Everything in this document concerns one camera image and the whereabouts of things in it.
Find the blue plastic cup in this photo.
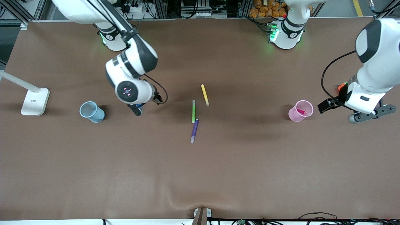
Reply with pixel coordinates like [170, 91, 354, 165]
[79, 101, 106, 123]

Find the white lamp stand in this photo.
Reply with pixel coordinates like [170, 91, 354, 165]
[0, 70, 50, 116]

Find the purple marker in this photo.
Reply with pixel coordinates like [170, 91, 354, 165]
[190, 118, 199, 143]

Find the black camera cable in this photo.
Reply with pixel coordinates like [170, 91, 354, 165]
[321, 50, 357, 101]
[144, 74, 168, 104]

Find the black cable bundle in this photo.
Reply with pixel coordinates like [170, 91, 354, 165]
[298, 212, 400, 225]

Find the black right camera cable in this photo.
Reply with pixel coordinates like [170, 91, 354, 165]
[144, 74, 168, 104]

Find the pink plastic cup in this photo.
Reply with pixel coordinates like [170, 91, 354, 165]
[288, 100, 314, 122]

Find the yellow marker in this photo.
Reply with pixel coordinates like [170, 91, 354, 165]
[201, 84, 210, 106]

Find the table edge clamp mount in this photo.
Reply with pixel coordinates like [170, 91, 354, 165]
[192, 207, 212, 225]

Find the black left camera cable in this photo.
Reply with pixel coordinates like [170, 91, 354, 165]
[321, 50, 357, 101]

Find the bag of orange items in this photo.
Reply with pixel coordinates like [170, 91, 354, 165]
[249, 0, 287, 18]

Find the aluminium frame post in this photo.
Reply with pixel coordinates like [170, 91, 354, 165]
[369, 0, 400, 19]
[0, 0, 47, 30]

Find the grey power strip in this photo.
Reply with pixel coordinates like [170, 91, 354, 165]
[181, 11, 228, 18]

